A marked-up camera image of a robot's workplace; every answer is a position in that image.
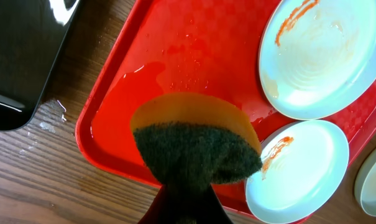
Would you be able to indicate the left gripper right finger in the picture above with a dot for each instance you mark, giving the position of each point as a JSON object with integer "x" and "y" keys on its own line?
{"x": 206, "y": 208}

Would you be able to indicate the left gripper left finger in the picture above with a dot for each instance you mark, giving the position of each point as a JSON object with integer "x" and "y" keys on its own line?
{"x": 168, "y": 207}

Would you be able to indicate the green orange sponge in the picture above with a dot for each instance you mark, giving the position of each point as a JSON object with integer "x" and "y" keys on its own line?
{"x": 190, "y": 141}

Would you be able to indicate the white plate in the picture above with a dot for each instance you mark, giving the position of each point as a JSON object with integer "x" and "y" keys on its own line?
{"x": 317, "y": 57}
{"x": 365, "y": 185}
{"x": 303, "y": 164}

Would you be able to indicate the white plate top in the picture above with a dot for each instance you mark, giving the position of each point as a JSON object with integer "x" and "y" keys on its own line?
{"x": 317, "y": 57}

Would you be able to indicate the red plastic tray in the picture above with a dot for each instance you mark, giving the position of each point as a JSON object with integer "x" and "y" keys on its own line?
{"x": 209, "y": 47}

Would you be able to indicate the black water tray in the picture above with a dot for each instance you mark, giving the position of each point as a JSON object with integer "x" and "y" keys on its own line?
{"x": 32, "y": 33}

